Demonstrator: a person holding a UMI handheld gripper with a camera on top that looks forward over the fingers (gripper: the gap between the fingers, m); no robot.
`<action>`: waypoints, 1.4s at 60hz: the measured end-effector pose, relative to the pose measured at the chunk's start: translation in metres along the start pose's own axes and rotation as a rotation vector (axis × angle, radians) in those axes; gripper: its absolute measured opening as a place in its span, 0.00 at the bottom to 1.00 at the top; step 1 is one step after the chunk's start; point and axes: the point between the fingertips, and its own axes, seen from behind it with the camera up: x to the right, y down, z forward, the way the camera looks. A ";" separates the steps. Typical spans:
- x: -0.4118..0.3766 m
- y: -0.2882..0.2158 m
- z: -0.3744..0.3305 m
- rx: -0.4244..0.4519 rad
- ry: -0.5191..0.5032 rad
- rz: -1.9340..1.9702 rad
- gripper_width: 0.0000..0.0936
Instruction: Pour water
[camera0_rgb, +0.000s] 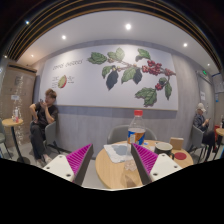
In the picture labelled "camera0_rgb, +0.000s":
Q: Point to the wall notice board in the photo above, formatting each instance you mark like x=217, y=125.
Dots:
x=218, y=83

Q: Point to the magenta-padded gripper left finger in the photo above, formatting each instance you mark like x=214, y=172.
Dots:
x=58, y=166

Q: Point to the clear red-capped drink bottle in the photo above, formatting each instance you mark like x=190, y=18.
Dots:
x=136, y=135

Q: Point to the flat round red coaster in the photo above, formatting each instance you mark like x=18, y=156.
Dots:
x=180, y=156

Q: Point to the green exit sign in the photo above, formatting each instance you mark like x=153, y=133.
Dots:
x=204, y=72

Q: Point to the small round wooden side table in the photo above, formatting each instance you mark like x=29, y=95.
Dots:
x=12, y=122
x=220, y=131

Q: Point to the coffee plant wall mural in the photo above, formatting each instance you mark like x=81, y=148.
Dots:
x=83, y=86

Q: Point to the round ceiling lights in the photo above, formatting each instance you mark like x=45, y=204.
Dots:
x=128, y=26

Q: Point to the red bin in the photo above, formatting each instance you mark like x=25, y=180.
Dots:
x=216, y=131

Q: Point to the grey upholstered chair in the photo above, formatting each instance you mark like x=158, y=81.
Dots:
x=116, y=133
x=196, y=136
x=51, y=133
x=2, y=136

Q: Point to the black mug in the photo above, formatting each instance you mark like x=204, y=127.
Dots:
x=163, y=148

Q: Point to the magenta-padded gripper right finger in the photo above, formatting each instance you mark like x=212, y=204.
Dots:
x=163, y=166

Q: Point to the person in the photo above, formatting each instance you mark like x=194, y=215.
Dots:
x=41, y=123
x=201, y=121

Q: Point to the small brown cardboard box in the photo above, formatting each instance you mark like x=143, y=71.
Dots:
x=176, y=143

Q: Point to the small clear bottle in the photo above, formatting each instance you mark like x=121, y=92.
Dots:
x=222, y=121
x=15, y=115

